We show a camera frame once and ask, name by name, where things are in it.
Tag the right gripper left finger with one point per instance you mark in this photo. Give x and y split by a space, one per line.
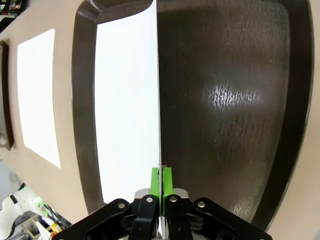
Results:
117 220

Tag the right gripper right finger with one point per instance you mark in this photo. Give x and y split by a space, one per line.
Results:
200 220

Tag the white A4 paper sheet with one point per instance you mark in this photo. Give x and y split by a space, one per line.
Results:
125 100

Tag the white A4 paper stack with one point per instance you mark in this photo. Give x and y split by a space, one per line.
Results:
37 100

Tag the brown plastic serving tray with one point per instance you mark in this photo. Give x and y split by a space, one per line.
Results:
225 62
6 100

